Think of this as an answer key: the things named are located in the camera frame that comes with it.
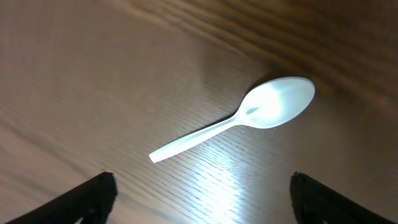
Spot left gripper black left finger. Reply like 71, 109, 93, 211
7, 172, 118, 224

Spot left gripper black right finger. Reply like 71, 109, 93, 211
290, 172, 394, 224

